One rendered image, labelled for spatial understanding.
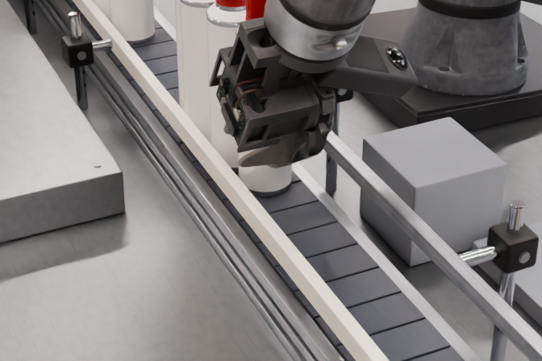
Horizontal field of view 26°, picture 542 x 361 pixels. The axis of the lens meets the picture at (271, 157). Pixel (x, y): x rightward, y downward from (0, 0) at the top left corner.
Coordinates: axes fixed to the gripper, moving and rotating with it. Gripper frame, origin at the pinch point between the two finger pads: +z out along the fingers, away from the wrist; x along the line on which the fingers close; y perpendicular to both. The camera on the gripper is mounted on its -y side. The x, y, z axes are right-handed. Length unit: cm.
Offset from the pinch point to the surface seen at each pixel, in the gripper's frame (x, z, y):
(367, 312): 18.3, -4.2, 0.3
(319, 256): 10.9, 0.1, 0.4
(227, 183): 0.9, 2.1, 4.9
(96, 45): -27.9, 19.1, 6.8
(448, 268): 19.8, -13.9, -2.9
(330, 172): -1.3, 9.8, -8.7
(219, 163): -1.9, 3.4, 4.5
